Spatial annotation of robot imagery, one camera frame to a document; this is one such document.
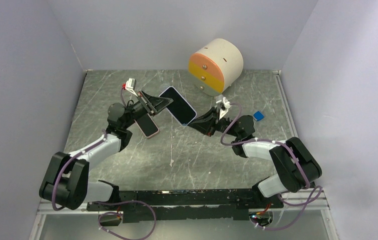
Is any aluminium side rail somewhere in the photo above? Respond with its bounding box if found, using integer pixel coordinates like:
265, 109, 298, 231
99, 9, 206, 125
272, 70, 298, 137

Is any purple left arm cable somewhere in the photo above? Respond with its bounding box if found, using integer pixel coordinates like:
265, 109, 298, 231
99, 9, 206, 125
51, 130, 157, 240

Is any black base bar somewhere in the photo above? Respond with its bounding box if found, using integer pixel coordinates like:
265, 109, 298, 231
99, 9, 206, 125
86, 188, 283, 223

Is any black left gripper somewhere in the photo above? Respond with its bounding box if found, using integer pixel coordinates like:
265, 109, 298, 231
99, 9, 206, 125
123, 89, 173, 129

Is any aluminium front rail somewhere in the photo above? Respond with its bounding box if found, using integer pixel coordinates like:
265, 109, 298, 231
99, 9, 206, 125
37, 189, 328, 222

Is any small blue box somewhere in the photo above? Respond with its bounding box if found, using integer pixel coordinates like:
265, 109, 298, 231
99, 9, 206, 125
253, 111, 265, 122

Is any round cream drawer box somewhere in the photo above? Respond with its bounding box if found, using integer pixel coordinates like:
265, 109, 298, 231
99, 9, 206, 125
188, 38, 244, 97

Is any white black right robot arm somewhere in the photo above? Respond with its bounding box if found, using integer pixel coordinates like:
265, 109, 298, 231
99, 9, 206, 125
188, 107, 322, 208

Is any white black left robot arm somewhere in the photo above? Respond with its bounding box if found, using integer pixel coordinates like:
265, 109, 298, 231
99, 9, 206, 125
39, 91, 173, 211

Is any lilac phone case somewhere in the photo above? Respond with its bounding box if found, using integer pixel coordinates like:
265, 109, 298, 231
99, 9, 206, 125
158, 86, 197, 127

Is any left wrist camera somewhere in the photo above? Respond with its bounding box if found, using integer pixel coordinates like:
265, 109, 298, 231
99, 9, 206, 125
124, 78, 137, 96

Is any pink cased phone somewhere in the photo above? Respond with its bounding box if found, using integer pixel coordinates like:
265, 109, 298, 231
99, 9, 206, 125
135, 114, 160, 139

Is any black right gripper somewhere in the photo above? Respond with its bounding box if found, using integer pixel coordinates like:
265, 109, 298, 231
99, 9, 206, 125
188, 106, 241, 138

